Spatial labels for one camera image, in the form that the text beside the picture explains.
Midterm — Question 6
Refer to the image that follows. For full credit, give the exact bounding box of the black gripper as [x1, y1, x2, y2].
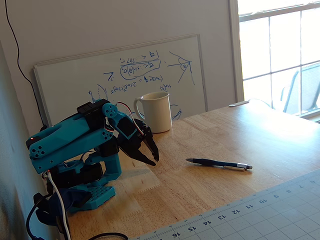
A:
[115, 117, 160, 167]

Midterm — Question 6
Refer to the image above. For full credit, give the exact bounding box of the dark blue pen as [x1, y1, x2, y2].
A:
[185, 157, 253, 172]

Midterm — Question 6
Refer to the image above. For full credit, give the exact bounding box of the white ceramic mug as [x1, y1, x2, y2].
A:
[133, 91, 173, 134]

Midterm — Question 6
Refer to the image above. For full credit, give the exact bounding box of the dark blue table clamp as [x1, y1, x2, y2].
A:
[34, 188, 91, 226]

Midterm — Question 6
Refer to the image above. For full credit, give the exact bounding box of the whiteboard with blue writing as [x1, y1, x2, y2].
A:
[33, 33, 209, 126]

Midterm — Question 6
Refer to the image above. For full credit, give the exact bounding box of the small white flat strip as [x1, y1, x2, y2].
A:
[228, 100, 248, 108]

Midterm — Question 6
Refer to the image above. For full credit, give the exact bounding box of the grey gridded cutting mat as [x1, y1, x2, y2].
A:
[134, 168, 320, 240]

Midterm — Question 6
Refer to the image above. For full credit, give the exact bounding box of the grey patio chair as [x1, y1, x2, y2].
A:
[279, 62, 320, 116]

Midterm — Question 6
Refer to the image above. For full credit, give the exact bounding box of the white framed window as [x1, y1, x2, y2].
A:
[228, 0, 320, 123]

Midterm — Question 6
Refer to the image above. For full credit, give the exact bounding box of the black cable loop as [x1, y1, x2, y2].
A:
[87, 232, 130, 240]

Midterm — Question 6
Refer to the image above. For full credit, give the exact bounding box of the white usb cable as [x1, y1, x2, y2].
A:
[47, 171, 72, 240]

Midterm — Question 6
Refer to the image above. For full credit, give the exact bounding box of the blue cable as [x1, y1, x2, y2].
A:
[25, 199, 43, 240]

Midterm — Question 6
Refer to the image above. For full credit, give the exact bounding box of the thin black power cable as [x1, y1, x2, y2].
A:
[4, 0, 49, 131]

